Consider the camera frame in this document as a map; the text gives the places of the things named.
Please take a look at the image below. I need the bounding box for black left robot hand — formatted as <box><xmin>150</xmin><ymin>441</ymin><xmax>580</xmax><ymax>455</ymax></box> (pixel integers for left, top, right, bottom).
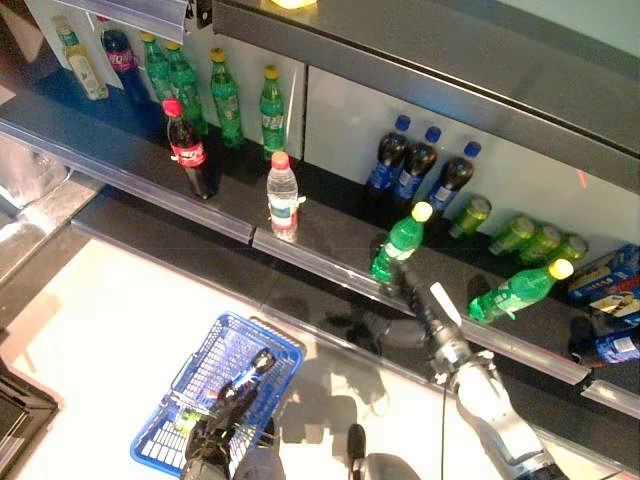
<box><xmin>183</xmin><ymin>379</ymin><xmax>261</xmax><ymax>467</ymax></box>

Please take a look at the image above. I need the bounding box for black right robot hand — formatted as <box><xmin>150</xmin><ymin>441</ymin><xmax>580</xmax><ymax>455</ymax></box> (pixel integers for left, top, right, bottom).
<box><xmin>392</xmin><ymin>262</ymin><xmax>495</xmax><ymax>382</ymax></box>

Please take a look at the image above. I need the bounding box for metal wire basket handle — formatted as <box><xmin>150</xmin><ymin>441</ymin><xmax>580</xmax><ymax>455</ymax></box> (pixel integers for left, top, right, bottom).
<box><xmin>219</xmin><ymin>422</ymin><xmax>281</xmax><ymax>454</ymax></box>
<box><xmin>160</xmin><ymin>352</ymin><xmax>221</xmax><ymax>416</ymax></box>

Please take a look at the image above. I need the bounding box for blue plastic shopping basket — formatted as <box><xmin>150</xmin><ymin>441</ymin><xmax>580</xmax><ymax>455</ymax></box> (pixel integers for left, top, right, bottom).
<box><xmin>129</xmin><ymin>311</ymin><xmax>307</xmax><ymax>477</ymax></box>

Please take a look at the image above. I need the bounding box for green Sprite bottle yellow cap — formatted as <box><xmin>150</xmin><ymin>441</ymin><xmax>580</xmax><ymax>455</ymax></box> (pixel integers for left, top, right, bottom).
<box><xmin>467</xmin><ymin>258</ymin><xmax>575</xmax><ymax>324</ymax></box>
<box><xmin>368</xmin><ymin>200</ymin><xmax>434</xmax><ymax>284</ymax></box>
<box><xmin>138</xmin><ymin>30</ymin><xmax>174</xmax><ymax>104</ymax></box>
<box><xmin>208</xmin><ymin>47</ymin><xmax>246</xmax><ymax>150</ymax></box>
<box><xmin>163</xmin><ymin>40</ymin><xmax>209</xmax><ymax>136</ymax></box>
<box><xmin>258</xmin><ymin>64</ymin><xmax>287</xmax><ymax>161</ymax></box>

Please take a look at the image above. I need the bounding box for small Pepsi cola bottle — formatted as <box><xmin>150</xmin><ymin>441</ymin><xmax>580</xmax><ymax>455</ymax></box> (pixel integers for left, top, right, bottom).
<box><xmin>568</xmin><ymin>314</ymin><xmax>640</xmax><ymax>365</ymax></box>
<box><xmin>367</xmin><ymin>114</ymin><xmax>412</xmax><ymax>194</ymax></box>
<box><xmin>392</xmin><ymin>126</ymin><xmax>444</xmax><ymax>201</ymax></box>
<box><xmin>232</xmin><ymin>348</ymin><xmax>277</xmax><ymax>396</ymax></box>
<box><xmin>427</xmin><ymin>140</ymin><xmax>483</xmax><ymax>216</ymax></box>

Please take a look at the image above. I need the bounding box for green soda can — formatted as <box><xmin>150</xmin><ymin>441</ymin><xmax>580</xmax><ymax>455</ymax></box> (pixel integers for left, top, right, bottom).
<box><xmin>549</xmin><ymin>233</ymin><xmax>590</xmax><ymax>266</ymax></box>
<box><xmin>518</xmin><ymin>223</ymin><xmax>564</xmax><ymax>265</ymax></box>
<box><xmin>447</xmin><ymin>194</ymin><xmax>494</xmax><ymax>240</ymax></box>
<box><xmin>488</xmin><ymin>214</ymin><xmax>536</xmax><ymax>257</ymax></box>

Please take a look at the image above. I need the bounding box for black shelf board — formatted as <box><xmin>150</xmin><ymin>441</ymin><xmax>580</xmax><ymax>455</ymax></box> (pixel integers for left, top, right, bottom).
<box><xmin>0</xmin><ymin>64</ymin><xmax>640</xmax><ymax>416</ymax></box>
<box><xmin>212</xmin><ymin>0</ymin><xmax>640</xmax><ymax>161</ymax></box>

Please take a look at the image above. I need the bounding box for blue Oreo cookie box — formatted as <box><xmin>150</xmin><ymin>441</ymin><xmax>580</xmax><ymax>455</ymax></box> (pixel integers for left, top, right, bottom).
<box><xmin>566</xmin><ymin>243</ymin><xmax>640</xmax><ymax>307</ymax></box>
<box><xmin>592</xmin><ymin>279</ymin><xmax>640</xmax><ymax>329</ymax></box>

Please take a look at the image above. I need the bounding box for black low shelf unit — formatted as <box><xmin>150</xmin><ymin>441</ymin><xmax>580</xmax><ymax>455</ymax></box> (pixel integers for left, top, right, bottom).
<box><xmin>0</xmin><ymin>357</ymin><xmax>65</xmax><ymax>480</ymax></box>

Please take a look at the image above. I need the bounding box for clear water bottle red cap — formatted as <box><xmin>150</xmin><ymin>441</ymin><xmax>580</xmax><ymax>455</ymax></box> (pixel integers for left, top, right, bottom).
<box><xmin>265</xmin><ymin>150</ymin><xmax>307</xmax><ymax>245</ymax></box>

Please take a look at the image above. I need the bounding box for red label cola bottle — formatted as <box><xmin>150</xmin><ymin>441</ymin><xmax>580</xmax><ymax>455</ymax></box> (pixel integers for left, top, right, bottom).
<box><xmin>160</xmin><ymin>97</ymin><xmax>219</xmax><ymax>201</ymax></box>
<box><xmin>97</xmin><ymin>15</ymin><xmax>154</xmax><ymax>106</ymax></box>

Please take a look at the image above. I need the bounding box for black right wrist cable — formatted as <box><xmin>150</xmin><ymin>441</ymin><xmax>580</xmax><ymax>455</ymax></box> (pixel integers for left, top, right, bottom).
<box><xmin>437</xmin><ymin>372</ymin><xmax>450</xmax><ymax>480</ymax></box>

